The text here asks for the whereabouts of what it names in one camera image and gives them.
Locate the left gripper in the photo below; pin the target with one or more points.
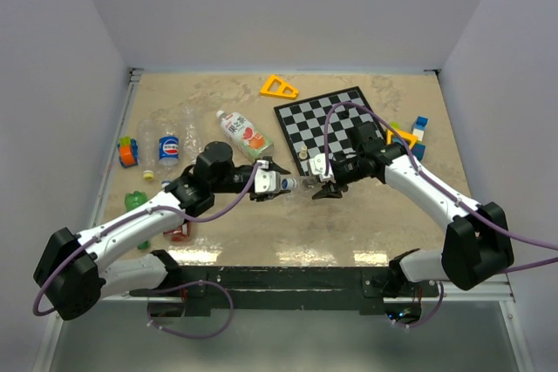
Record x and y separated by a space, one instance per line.
261 197

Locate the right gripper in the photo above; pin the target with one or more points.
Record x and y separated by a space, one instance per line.
332 190

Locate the blue white bottle cap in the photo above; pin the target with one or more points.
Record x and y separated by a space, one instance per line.
289 184

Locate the clear Pocari bottle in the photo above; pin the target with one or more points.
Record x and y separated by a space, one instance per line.
308 184

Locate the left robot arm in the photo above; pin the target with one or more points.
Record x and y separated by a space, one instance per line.
76 270

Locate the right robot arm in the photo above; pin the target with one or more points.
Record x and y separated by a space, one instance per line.
475 247

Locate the grapefruit tea bottle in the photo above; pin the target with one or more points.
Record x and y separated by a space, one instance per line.
252 143

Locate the red label tea bottle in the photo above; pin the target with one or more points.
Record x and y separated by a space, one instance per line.
180 234

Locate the Pepsi label bottle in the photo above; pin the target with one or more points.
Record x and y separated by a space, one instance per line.
168 143

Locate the clear bottle yellow cap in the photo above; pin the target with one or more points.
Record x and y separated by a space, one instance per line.
147 148

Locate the white chess piece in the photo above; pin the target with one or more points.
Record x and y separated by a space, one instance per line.
303 154

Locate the chessboard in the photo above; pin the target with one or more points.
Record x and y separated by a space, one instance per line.
302 123

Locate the yellow triangle toy far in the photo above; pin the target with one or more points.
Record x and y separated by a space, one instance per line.
276 87

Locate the yellow triangle toy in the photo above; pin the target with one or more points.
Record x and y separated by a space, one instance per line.
401 137
276 87

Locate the yellow triangle toy right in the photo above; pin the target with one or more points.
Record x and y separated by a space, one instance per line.
401 137

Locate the blue toy blocks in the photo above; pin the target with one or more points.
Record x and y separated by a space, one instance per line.
418 129

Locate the colourful toy car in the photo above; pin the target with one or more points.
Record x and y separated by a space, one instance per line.
128 152

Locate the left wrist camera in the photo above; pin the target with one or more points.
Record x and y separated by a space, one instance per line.
267 181

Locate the black table front rail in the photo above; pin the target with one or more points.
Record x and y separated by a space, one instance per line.
362 289

